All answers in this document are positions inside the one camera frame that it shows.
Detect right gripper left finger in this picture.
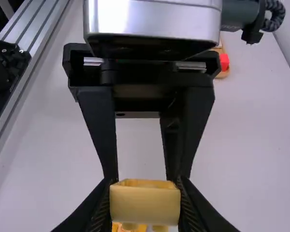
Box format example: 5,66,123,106
49,178,118,232

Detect red toy brick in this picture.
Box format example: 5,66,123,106
219,54,231,72

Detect tan tray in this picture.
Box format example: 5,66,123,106
212,36,232,80

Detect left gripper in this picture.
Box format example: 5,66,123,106
62,43,220,183

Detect black cable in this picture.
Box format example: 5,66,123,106
262,0,287,32

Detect silver rails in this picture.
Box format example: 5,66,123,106
0,0,74,158

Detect yellow toy car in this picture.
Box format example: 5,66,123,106
109,178,182,232

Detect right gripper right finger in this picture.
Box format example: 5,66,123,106
175,175,235,232

